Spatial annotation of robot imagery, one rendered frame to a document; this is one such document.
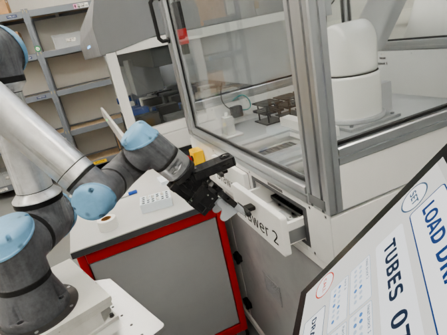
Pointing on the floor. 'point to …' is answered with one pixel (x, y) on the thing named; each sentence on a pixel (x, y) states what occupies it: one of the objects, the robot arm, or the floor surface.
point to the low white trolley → (166, 262)
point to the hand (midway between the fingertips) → (239, 207)
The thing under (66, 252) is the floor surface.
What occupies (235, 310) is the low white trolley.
